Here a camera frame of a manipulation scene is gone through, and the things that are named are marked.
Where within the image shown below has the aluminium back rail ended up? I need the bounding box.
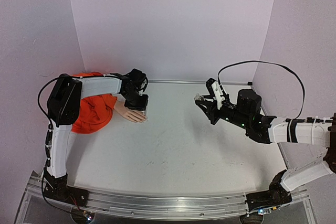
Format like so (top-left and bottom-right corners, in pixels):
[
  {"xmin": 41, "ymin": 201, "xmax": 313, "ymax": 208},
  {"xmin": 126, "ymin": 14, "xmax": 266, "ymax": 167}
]
[{"xmin": 149, "ymin": 80, "xmax": 249, "ymax": 86}]

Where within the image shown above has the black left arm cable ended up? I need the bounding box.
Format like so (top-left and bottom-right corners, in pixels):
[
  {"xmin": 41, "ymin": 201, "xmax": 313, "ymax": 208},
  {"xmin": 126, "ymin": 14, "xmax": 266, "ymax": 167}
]
[{"xmin": 37, "ymin": 77, "xmax": 60, "ymax": 122}]

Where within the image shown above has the mannequin hand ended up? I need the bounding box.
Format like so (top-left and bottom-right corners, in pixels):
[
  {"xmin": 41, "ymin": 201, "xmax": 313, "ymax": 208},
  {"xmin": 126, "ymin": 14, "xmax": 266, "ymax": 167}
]
[{"xmin": 114, "ymin": 101, "xmax": 147, "ymax": 123}]

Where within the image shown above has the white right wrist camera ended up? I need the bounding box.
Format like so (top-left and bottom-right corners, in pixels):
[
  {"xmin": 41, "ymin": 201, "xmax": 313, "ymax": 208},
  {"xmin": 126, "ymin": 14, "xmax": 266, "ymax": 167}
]
[{"xmin": 206, "ymin": 78, "xmax": 230, "ymax": 110}]

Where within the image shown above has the orange cloth sleeve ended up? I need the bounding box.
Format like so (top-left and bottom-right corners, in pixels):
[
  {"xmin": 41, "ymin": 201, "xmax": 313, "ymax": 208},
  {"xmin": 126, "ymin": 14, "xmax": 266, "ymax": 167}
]
[{"xmin": 70, "ymin": 71, "xmax": 118, "ymax": 133}]

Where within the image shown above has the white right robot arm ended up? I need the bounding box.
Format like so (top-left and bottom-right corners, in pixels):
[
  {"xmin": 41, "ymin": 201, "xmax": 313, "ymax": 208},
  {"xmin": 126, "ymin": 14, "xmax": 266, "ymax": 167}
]
[{"xmin": 194, "ymin": 89, "xmax": 335, "ymax": 191}]

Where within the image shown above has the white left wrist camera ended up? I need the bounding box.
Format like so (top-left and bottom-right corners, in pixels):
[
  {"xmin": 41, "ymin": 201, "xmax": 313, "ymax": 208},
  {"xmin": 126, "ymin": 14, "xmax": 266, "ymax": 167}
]
[{"xmin": 134, "ymin": 77, "xmax": 149, "ymax": 96}]

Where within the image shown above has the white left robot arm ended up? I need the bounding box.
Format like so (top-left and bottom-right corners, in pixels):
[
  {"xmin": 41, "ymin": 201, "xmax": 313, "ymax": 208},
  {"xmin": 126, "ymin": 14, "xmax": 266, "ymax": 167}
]
[{"xmin": 44, "ymin": 69, "xmax": 149, "ymax": 179}]

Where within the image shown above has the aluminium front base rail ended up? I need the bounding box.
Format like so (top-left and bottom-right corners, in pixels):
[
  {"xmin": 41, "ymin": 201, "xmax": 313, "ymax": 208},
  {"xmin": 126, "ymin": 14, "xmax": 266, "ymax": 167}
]
[{"xmin": 24, "ymin": 172, "xmax": 316, "ymax": 223}]

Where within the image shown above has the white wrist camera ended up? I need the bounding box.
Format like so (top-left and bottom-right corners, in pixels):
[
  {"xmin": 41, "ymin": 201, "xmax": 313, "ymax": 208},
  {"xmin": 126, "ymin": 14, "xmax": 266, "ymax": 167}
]
[
  {"xmin": 206, "ymin": 78, "xmax": 230, "ymax": 110},
  {"xmin": 134, "ymin": 77, "xmax": 149, "ymax": 96}
]

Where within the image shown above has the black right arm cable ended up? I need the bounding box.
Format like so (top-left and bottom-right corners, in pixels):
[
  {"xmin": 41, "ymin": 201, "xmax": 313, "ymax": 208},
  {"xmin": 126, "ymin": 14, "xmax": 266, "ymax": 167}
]
[{"xmin": 217, "ymin": 60, "xmax": 306, "ymax": 122}]

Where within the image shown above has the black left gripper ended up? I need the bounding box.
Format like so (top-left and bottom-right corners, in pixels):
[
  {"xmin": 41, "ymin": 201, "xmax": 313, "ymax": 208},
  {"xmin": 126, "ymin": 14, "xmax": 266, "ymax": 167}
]
[{"xmin": 123, "ymin": 90, "xmax": 150, "ymax": 111}]

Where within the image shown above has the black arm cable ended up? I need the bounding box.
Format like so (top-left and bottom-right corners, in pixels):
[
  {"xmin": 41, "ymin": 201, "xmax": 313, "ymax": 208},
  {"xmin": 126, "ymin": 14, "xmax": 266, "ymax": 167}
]
[
  {"xmin": 37, "ymin": 77, "xmax": 60, "ymax": 122},
  {"xmin": 217, "ymin": 60, "xmax": 306, "ymax": 122}
]

